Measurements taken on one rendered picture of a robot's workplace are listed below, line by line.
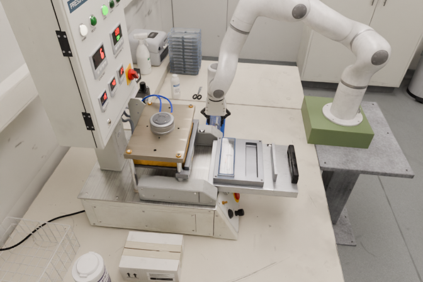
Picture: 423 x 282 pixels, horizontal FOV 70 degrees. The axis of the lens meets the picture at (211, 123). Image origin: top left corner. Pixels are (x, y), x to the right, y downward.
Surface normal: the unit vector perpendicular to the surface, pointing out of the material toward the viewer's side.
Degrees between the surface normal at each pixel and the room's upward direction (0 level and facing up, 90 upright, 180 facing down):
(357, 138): 90
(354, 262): 0
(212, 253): 0
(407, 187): 0
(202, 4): 90
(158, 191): 90
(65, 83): 90
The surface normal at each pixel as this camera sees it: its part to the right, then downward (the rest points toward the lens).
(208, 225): -0.09, 0.63
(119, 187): 0.01, -0.77
